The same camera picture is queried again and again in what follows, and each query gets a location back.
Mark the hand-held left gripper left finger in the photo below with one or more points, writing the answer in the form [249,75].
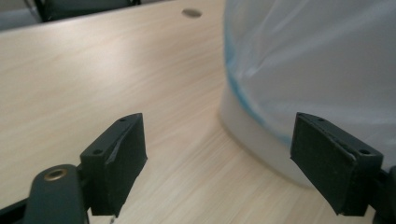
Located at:
[113,168]

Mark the dark office chair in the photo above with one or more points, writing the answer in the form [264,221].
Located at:
[84,7]

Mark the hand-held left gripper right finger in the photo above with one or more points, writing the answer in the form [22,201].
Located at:
[333,165]

